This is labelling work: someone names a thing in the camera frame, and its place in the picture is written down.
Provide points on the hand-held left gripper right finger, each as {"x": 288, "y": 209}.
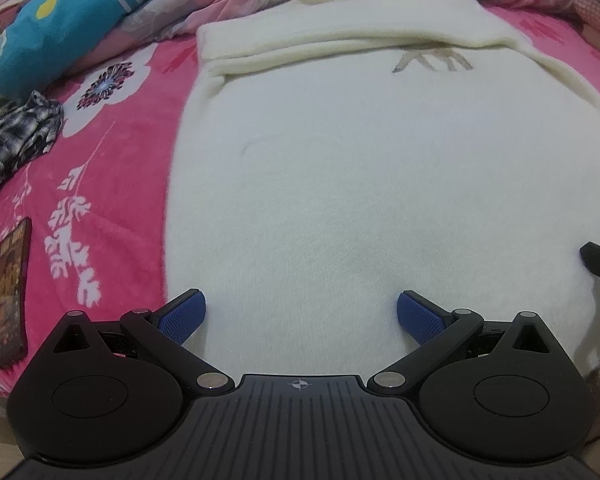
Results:
{"x": 420, "y": 315}

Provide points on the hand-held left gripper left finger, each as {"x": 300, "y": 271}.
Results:
{"x": 182, "y": 315}

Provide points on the white fuzzy sweater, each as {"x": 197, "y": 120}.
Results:
{"x": 355, "y": 185}

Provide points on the pink floral bed sheet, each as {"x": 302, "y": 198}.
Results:
{"x": 120, "y": 160}

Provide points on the smartphone with patterned case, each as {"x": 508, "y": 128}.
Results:
{"x": 10, "y": 285}

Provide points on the black white plaid cloth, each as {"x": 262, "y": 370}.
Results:
{"x": 15, "y": 135}

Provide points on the blue striped pillow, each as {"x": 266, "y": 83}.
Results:
{"x": 55, "y": 35}

